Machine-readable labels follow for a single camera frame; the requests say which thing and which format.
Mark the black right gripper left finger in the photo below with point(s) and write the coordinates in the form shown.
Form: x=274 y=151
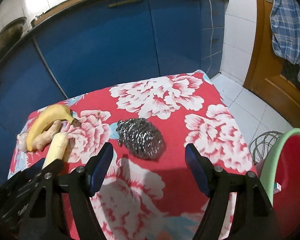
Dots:
x=97 y=168

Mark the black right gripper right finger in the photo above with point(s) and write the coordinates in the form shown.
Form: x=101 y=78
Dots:
x=203 y=171

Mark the steel wool scrubber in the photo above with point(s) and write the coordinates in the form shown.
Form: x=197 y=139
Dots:
x=141 y=138

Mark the white medicine box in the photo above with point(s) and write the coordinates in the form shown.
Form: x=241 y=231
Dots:
x=277 y=188

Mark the blue kitchen cabinets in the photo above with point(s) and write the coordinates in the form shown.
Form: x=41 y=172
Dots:
x=96 y=44

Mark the pale peeled vegetable piece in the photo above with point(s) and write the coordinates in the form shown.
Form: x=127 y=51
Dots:
x=59 y=149

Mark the red floral tablecloth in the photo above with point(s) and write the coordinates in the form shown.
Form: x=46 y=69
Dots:
x=142 y=199

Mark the ginger root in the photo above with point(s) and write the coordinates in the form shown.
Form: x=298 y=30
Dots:
x=46 y=137

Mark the garlic bulb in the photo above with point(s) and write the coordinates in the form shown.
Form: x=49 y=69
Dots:
x=21 y=141

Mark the yellow banana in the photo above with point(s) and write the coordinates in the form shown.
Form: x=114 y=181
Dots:
x=47 y=118

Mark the red bin green rim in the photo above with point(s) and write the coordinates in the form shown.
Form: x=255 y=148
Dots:
x=282 y=165

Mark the wooden door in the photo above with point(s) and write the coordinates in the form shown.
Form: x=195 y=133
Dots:
x=264 y=77

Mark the black wok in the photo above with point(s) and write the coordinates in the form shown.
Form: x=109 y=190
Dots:
x=11 y=34

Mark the blue plaid shirt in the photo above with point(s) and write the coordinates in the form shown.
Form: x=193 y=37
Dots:
x=285 y=26

